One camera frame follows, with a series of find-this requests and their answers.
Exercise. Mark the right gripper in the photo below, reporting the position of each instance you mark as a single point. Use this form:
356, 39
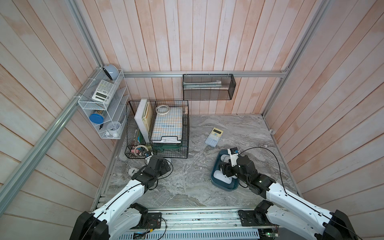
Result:
226, 167

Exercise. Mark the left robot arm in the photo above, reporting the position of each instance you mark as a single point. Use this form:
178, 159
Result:
122, 212

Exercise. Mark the green zipper pouch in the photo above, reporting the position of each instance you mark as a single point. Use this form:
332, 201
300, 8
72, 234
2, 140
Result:
164, 147

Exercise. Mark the yellow blue calculator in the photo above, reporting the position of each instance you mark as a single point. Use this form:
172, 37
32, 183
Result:
214, 137

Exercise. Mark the white wire wall shelf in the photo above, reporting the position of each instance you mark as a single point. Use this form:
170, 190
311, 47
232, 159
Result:
115, 110

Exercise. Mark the white mouse top facing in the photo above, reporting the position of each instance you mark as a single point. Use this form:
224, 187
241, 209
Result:
225, 158

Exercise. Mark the blue lid container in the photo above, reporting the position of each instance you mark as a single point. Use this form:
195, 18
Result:
97, 117

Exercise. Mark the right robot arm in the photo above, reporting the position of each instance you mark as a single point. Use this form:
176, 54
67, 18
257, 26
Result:
285, 209

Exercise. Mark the black mesh wall basket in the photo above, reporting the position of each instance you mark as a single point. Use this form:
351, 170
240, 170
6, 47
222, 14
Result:
224, 93

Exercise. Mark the white upright binder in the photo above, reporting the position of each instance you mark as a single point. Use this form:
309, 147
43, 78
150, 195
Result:
141, 120

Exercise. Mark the black wire desk organizer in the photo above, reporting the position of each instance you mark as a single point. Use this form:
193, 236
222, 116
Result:
135, 138

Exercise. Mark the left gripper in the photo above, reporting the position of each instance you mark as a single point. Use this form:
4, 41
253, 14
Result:
163, 170

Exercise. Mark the ruler in mesh basket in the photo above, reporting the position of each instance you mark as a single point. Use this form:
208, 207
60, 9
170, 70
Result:
202, 85

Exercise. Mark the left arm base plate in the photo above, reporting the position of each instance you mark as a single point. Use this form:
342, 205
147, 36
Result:
147, 220

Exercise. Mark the teal plastic storage box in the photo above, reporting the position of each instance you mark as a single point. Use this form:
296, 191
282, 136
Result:
231, 187

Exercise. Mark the white mouse underside up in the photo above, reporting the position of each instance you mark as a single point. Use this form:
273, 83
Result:
218, 175

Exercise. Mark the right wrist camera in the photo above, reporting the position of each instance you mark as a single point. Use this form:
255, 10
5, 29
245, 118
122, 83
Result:
234, 155

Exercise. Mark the white desk calculator on shelf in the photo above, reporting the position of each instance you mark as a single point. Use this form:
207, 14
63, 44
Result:
104, 92

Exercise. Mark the checkered folio book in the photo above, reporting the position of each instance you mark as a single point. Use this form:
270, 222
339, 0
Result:
168, 128

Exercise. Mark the tape roll in organizer tray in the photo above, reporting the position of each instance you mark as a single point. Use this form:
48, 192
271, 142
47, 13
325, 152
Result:
141, 151

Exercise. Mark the white tape roll on organizer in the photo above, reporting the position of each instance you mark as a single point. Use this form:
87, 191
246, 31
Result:
162, 109

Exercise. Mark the white mouse small underside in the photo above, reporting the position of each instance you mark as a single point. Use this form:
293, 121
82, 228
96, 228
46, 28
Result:
132, 171

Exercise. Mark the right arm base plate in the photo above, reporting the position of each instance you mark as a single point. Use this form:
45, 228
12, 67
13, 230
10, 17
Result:
256, 217

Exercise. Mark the white mouse near organizer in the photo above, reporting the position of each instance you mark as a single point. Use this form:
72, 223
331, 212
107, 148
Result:
147, 160

